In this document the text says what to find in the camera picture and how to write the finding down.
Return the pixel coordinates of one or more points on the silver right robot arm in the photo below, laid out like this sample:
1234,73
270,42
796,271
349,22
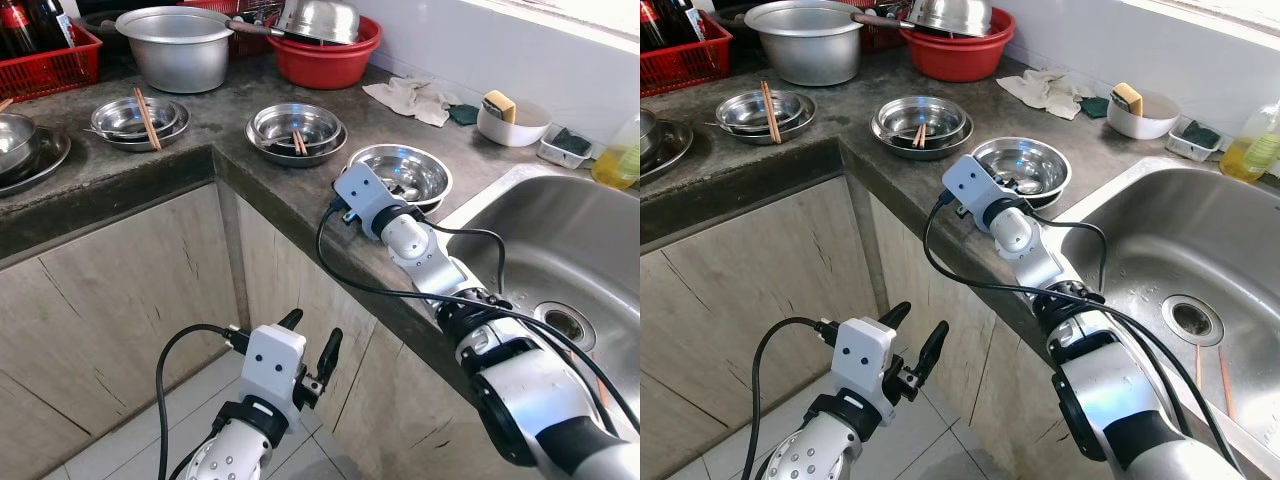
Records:
1130,402
540,392

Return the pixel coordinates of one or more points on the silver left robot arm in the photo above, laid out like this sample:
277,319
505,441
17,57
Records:
822,450
232,452

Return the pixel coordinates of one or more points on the wide wood grain cabinet door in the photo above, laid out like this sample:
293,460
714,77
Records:
740,300
110,330

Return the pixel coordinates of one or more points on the brown chopstick pair in bowl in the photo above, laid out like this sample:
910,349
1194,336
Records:
918,135
298,143

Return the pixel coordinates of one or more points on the steel bowl with short chopsticks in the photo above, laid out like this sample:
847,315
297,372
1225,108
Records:
905,115
285,122

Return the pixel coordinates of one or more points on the shiny steel bowl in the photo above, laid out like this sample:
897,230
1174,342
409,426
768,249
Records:
420,170
1040,160

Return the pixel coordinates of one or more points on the long brown wooden chopstick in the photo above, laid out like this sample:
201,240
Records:
767,110
772,115
145,115
150,122

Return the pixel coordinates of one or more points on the round sink drain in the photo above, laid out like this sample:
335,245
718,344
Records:
1192,320
565,323

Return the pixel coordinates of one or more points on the steel bowl with long chopsticks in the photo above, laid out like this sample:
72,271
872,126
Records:
118,122
745,112

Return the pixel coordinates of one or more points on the white crumpled rag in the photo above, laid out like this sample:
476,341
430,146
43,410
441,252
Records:
1045,90
415,98

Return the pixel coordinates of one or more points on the red plastic basin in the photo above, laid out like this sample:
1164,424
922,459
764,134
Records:
958,58
325,65

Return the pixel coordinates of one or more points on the stainless steel sink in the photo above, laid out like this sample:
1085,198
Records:
1190,230
560,240

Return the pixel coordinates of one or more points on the orange chopstick in sink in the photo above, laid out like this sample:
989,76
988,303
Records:
1197,365
1226,382

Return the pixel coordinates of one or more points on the green scouring pad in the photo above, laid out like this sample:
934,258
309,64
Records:
464,114
1094,107

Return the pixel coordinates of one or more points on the large aluminium pot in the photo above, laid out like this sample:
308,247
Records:
808,50
180,55

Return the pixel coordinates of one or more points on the white ceramic bowl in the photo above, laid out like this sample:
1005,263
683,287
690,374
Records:
515,132
1145,125

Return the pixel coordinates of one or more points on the yellow sponge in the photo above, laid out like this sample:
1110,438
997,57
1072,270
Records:
499,105
1127,97

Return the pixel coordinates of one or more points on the steel bowl in red basin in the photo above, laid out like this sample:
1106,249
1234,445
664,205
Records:
320,20
950,14

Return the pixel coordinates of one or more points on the small clear plastic tray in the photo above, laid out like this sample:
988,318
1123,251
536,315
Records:
1185,150
556,155

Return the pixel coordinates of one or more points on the yellow dish soap bottle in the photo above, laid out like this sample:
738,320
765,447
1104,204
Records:
618,165
1252,152

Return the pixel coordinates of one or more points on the dark green scourer in tray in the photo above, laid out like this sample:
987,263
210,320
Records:
1201,135
573,142

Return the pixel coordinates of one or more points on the red plastic basket with bottles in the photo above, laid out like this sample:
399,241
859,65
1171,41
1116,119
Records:
50,70
685,65

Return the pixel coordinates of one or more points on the dark wok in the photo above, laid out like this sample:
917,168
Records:
100,25
728,15

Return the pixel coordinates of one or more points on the dark glass bottle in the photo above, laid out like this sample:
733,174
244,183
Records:
688,16
52,20
652,22
14,28

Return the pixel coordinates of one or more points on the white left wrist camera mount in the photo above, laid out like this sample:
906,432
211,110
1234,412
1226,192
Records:
272,362
865,357

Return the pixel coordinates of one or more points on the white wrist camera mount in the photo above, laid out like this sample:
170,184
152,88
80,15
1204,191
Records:
972,185
865,357
272,362
362,195

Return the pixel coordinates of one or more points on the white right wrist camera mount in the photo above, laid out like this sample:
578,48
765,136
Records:
972,185
362,195

